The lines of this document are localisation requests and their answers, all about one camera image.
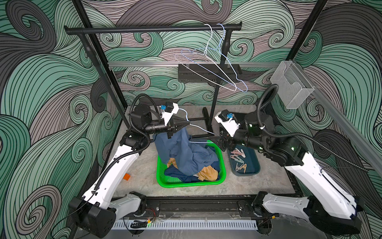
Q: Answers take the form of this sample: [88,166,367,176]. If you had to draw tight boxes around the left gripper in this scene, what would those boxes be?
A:
[142,118,188,140]

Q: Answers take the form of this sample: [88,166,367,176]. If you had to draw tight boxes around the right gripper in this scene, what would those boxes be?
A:
[208,120,266,152]

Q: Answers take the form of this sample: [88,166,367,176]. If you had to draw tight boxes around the slate blue t-shirt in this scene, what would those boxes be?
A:
[154,128,219,176]

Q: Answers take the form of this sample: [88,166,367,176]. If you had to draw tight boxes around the tan cartoon print t-shirt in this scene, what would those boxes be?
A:
[166,157,219,182]

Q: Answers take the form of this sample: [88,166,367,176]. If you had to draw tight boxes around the navy Mickey print t-shirt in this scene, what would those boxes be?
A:
[164,161,221,183]

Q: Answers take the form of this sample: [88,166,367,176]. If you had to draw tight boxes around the white wire hanger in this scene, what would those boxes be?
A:
[174,23,238,92]

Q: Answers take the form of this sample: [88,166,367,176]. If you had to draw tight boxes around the light blue wire hanger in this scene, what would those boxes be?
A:
[175,24,248,93]

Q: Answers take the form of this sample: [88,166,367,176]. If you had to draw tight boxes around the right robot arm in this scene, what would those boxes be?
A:
[211,84,364,236]

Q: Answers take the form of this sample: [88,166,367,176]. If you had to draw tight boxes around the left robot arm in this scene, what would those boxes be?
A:
[69,94,189,238]

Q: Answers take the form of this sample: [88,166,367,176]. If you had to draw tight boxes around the teal plastic tray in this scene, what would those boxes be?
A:
[227,145,261,176]

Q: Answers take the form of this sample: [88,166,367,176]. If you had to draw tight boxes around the green plastic basket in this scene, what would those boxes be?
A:
[156,140,227,188]

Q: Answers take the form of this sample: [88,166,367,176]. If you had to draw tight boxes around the orange small block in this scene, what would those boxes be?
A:
[123,173,131,181]

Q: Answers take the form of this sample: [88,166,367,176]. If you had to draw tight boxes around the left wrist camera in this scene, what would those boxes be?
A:
[161,102,179,125]

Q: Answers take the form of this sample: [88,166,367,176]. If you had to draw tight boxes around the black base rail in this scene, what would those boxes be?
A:
[113,195,317,219]

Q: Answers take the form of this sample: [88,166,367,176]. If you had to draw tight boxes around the white slotted cable duct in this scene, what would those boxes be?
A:
[112,219,258,231]

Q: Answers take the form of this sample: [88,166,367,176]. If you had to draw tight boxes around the clear mesh wall bin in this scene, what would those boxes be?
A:
[270,60,314,110]

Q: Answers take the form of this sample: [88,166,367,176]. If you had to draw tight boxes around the black clothes rack frame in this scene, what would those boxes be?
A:
[64,22,242,128]

